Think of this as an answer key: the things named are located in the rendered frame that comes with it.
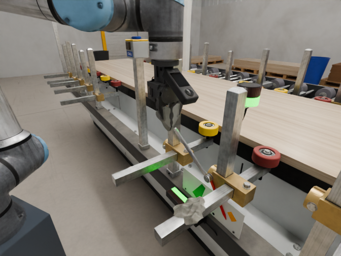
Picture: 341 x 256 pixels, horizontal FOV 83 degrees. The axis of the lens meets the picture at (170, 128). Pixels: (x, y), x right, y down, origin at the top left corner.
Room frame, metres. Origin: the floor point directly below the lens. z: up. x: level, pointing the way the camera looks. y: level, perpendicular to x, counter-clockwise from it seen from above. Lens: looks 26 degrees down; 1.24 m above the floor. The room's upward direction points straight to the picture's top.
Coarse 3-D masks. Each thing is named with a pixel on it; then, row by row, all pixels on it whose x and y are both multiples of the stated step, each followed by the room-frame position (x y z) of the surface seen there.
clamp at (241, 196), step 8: (216, 168) 0.47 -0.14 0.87; (216, 176) 0.45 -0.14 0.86; (232, 176) 0.44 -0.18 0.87; (240, 176) 0.44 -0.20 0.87; (216, 184) 0.44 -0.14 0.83; (232, 184) 0.40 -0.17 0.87; (240, 184) 0.40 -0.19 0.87; (240, 192) 0.38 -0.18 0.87; (248, 192) 0.37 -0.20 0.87; (240, 200) 0.38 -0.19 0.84; (248, 200) 0.38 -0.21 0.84
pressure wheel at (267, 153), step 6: (258, 150) 0.52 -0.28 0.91; (264, 150) 0.51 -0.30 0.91; (270, 150) 0.52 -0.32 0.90; (276, 150) 0.52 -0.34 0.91; (252, 156) 0.52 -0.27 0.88; (258, 156) 0.49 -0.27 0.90; (264, 156) 0.48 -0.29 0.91; (270, 156) 0.48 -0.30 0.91; (276, 156) 0.48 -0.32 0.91; (258, 162) 0.49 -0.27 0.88; (264, 162) 0.47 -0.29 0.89; (270, 162) 0.47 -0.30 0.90; (276, 162) 0.47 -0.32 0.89
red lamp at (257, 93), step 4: (244, 88) 0.46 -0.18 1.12; (248, 88) 0.45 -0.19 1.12; (252, 88) 0.45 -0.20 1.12; (256, 88) 0.45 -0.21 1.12; (260, 88) 0.46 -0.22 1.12; (248, 92) 0.45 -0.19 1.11; (252, 92) 0.45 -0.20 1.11; (256, 92) 0.45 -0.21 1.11; (260, 92) 0.46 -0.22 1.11; (248, 96) 0.45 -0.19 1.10; (252, 96) 0.45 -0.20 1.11; (256, 96) 0.45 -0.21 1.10
